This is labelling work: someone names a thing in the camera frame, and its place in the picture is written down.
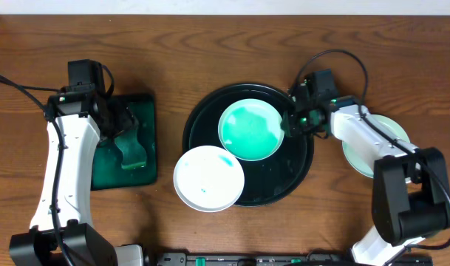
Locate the green wavy sponge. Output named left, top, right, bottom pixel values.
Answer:
left=114, top=107, right=147, bottom=170

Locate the mint green plate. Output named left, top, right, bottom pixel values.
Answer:
left=218, top=98, right=284, bottom=161
left=342, top=115, right=410, bottom=178

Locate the white plate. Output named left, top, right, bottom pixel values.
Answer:
left=173, top=146, right=245, bottom=213

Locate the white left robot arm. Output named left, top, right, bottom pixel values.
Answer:
left=9, top=83, right=145, bottom=265

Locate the black rectangular soap tray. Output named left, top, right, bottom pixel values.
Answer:
left=91, top=94, right=157, bottom=191

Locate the black round tray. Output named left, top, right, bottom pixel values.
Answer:
left=183, top=83, right=314, bottom=207

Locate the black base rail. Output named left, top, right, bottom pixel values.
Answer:
left=157, top=252, right=434, bottom=266

